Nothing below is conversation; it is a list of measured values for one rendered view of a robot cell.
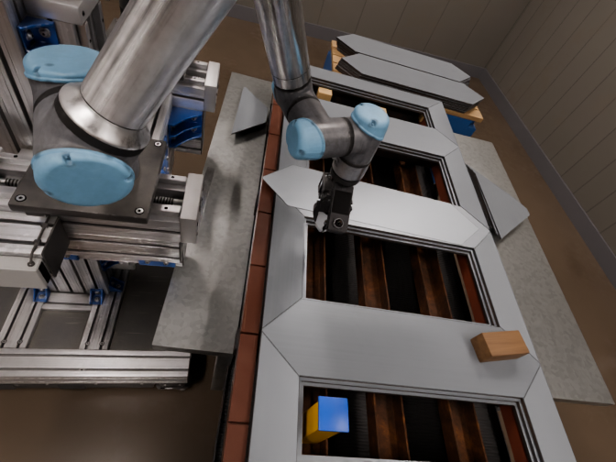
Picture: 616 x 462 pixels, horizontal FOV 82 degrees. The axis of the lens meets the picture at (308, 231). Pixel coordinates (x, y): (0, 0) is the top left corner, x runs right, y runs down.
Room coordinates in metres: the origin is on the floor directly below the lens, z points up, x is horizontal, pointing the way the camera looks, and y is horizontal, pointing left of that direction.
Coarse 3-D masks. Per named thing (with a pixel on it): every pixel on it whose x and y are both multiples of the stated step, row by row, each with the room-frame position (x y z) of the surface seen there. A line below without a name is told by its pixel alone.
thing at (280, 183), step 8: (288, 168) 0.85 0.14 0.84; (272, 176) 0.79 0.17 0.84; (280, 176) 0.80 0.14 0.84; (288, 176) 0.82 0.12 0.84; (272, 184) 0.76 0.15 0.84; (280, 184) 0.77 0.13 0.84; (288, 184) 0.78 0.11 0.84; (280, 192) 0.74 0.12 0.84; (288, 192) 0.75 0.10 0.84; (288, 200) 0.72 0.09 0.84
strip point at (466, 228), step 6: (450, 204) 1.02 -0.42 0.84; (456, 210) 1.00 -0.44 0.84; (456, 216) 0.97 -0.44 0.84; (462, 216) 0.98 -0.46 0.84; (456, 222) 0.95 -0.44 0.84; (462, 222) 0.96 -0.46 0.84; (468, 222) 0.97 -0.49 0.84; (456, 228) 0.92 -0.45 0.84; (462, 228) 0.93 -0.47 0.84; (468, 228) 0.94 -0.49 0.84; (474, 228) 0.95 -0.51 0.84; (462, 234) 0.90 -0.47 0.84; (468, 234) 0.91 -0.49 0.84; (462, 240) 0.87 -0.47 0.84
